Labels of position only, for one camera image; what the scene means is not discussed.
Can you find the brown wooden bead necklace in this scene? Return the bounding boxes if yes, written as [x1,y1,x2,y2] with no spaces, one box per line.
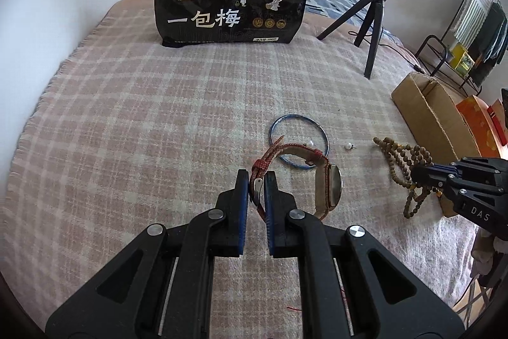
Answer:
[372,136,443,220]

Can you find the brown leather strap wristwatch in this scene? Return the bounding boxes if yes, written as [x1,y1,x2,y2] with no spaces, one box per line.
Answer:
[249,136,343,220]

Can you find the brown cardboard box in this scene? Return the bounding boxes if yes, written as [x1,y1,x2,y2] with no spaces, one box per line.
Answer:
[391,71,499,217]

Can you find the orange gift box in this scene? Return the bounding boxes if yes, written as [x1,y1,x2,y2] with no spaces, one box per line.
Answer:
[456,96,507,159]

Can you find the black metal rack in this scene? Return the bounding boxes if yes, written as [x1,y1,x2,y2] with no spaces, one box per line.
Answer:
[415,0,487,96]

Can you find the hanging striped towels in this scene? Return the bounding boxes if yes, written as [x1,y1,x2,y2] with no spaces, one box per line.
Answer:
[451,0,507,85]

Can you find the pink plaid blanket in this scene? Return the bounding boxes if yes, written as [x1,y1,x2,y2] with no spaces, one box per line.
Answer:
[1,0,476,326]

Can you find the black tripod stand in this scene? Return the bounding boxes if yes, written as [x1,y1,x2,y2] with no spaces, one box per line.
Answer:
[317,0,387,79]

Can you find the blue plaid pillow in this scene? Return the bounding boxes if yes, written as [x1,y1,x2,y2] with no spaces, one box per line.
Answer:
[306,0,403,46]

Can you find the black plum snack bag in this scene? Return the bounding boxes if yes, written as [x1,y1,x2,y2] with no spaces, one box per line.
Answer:
[154,0,306,48]

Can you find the blue bangle bracelet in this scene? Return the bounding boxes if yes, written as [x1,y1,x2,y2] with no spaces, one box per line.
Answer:
[268,113,331,169]

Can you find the black power cable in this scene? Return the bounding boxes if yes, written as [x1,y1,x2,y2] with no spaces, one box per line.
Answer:
[348,29,428,75]

